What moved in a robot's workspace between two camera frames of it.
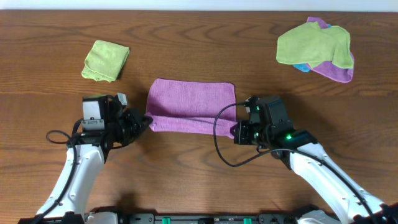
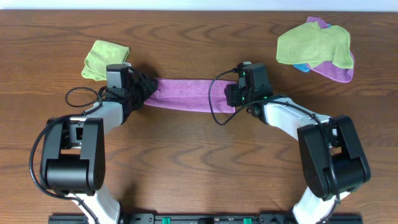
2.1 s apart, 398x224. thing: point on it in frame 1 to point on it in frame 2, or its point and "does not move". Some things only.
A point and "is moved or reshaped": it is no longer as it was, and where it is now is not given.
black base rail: [208, 218] does not move
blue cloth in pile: [303, 67] does not move
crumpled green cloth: [310, 45] does not move
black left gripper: [135, 121] to [137, 90]
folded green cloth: [105, 61] does not move
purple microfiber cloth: [189, 106] is moved or reshaped
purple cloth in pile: [329, 68] does not move
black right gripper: [240, 137] to [231, 90]
